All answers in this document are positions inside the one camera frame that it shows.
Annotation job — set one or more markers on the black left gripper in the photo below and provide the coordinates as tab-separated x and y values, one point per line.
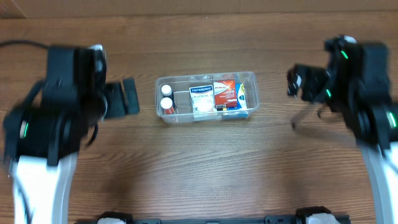
116	100

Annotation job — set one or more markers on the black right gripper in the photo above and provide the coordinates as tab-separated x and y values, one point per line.
306	83

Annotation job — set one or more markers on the dark bottle white cap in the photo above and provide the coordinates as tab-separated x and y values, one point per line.
167	91

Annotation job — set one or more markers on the orange vitamin tube white cap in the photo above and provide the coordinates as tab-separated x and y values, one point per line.
167	105

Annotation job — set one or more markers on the blue yellow VapoDrops box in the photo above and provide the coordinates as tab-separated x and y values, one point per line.
241	110

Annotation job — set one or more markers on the red white small box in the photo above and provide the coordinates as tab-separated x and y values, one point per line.
225	94

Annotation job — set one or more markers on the white Hansaplast box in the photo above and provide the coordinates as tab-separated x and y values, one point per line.
202	98

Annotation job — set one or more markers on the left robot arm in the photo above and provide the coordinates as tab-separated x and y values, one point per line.
44	132

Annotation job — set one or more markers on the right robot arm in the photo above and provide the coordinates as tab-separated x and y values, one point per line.
355	83

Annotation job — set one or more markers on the clear plastic container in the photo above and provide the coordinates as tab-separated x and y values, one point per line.
182	101

